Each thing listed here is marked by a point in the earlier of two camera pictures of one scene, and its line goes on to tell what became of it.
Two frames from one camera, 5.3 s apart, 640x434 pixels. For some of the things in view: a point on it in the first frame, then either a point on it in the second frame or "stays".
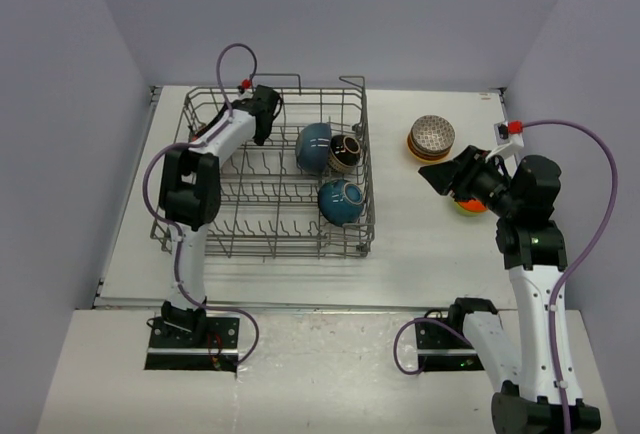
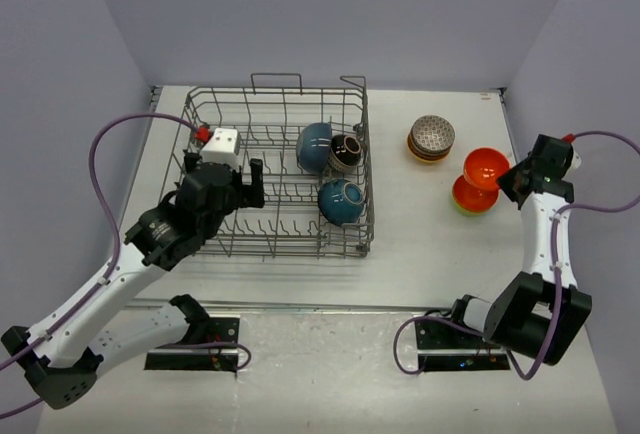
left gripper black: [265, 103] -> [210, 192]
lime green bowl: [468, 212] stays
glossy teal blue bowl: [340, 202] stays
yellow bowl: [436, 161] stays
